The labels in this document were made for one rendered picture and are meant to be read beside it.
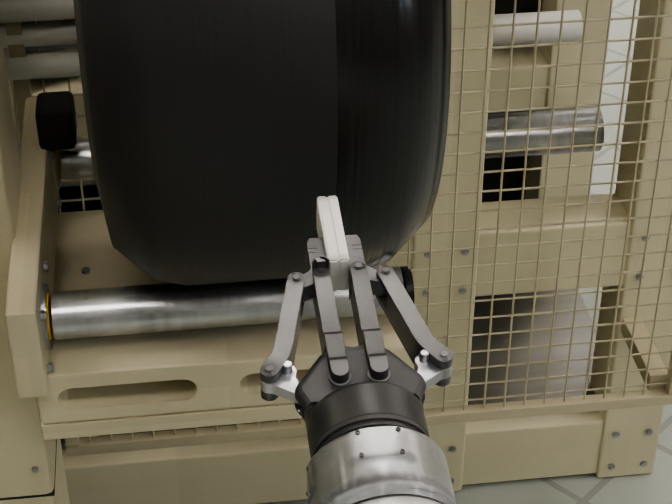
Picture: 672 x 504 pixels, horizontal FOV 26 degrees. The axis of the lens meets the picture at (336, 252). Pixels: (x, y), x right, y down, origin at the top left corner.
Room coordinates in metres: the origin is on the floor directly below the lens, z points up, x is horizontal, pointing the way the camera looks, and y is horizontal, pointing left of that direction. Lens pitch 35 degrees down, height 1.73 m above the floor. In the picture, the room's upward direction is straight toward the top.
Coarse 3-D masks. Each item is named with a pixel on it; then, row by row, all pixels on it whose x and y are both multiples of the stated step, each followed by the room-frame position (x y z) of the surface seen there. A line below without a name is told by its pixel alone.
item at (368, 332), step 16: (352, 272) 0.81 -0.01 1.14; (352, 288) 0.80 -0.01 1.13; (368, 288) 0.80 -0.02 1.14; (352, 304) 0.80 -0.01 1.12; (368, 304) 0.78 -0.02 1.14; (368, 320) 0.77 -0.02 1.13; (368, 336) 0.75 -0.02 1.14; (368, 352) 0.73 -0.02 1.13; (384, 352) 0.73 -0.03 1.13; (384, 368) 0.72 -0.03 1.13
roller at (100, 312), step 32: (128, 288) 1.09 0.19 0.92; (160, 288) 1.09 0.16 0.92; (192, 288) 1.09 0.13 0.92; (224, 288) 1.09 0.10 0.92; (256, 288) 1.09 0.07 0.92; (64, 320) 1.06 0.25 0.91; (96, 320) 1.06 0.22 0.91; (128, 320) 1.06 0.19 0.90; (160, 320) 1.07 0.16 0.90; (192, 320) 1.07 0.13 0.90; (224, 320) 1.07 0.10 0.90; (256, 320) 1.08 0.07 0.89
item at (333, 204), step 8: (328, 200) 0.88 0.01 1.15; (336, 200) 0.88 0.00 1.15; (336, 208) 0.87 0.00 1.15; (336, 216) 0.87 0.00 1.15; (336, 224) 0.86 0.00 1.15; (336, 232) 0.85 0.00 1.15; (336, 240) 0.84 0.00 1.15; (344, 240) 0.84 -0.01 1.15; (336, 248) 0.83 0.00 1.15; (344, 248) 0.83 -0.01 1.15; (344, 256) 0.82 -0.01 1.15; (344, 264) 0.82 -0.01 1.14; (344, 272) 0.82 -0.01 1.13; (344, 280) 0.82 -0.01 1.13; (344, 288) 0.82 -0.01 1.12
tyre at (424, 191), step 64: (128, 0) 0.98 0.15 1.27; (192, 0) 0.97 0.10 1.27; (256, 0) 0.98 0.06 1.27; (320, 0) 0.98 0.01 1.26; (384, 0) 0.99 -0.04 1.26; (448, 0) 1.03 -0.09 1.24; (128, 64) 0.96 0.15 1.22; (192, 64) 0.96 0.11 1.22; (256, 64) 0.97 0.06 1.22; (320, 64) 0.97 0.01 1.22; (384, 64) 0.98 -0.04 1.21; (448, 64) 1.02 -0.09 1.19; (128, 128) 0.96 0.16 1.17; (192, 128) 0.95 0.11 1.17; (256, 128) 0.96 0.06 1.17; (320, 128) 0.97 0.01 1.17; (384, 128) 0.97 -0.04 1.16; (128, 192) 0.97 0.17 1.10; (192, 192) 0.96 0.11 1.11; (256, 192) 0.97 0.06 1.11; (320, 192) 0.97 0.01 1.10; (384, 192) 0.98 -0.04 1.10; (128, 256) 1.05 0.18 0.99; (192, 256) 0.99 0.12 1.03; (256, 256) 1.00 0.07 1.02; (384, 256) 1.04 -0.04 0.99
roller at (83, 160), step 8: (80, 144) 1.35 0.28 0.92; (88, 144) 1.35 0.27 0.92; (56, 152) 1.34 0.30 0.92; (64, 152) 1.34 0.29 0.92; (72, 152) 1.34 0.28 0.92; (80, 152) 1.34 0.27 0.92; (88, 152) 1.34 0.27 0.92; (56, 160) 1.33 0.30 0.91; (64, 160) 1.33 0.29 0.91; (72, 160) 1.33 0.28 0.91; (80, 160) 1.34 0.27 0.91; (88, 160) 1.34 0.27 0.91; (64, 168) 1.33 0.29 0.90; (72, 168) 1.33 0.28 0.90; (80, 168) 1.33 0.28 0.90; (88, 168) 1.33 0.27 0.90; (64, 176) 1.33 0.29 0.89; (72, 176) 1.33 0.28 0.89; (80, 176) 1.34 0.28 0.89; (88, 176) 1.34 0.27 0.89
